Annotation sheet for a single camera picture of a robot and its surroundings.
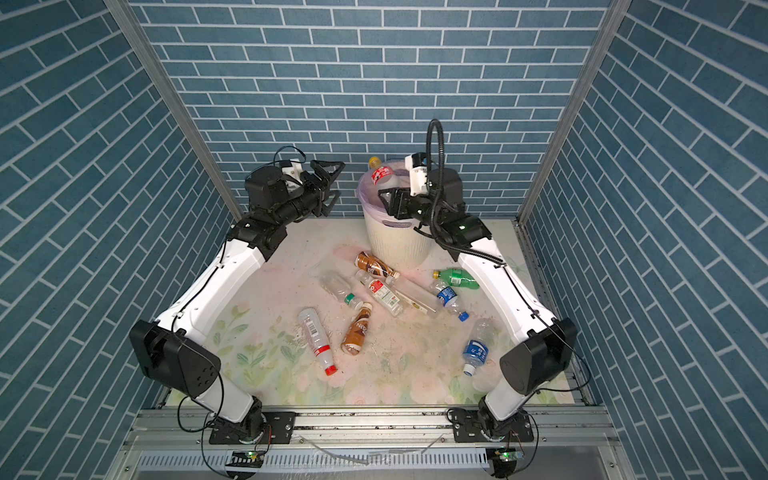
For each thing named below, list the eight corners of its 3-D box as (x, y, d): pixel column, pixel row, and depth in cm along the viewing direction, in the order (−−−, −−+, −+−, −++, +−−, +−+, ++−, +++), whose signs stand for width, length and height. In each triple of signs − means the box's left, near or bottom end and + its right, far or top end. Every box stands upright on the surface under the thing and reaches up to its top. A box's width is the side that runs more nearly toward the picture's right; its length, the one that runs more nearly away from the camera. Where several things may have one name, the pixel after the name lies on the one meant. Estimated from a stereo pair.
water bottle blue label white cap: (456, 373, 85) (460, 366, 80) (471, 322, 95) (476, 313, 90) (480, 383, 83) (485, 377, 78) (493, 331, 93) (499, 322, 88)
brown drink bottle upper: (354, 263, 106) (353, 258, 103) (361, 255, 108) (361, 250, 106) (394, 283, 101) (394, 278, 98) (400, 274, 103) (400, 269, 101)
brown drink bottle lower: (342, 352, 87) (339, 346, 84) (361, 305, 97) (360, 298, 94) (357, 357, 87) (355, 351, 83) (375, 309, 97) (374, 301, 93)
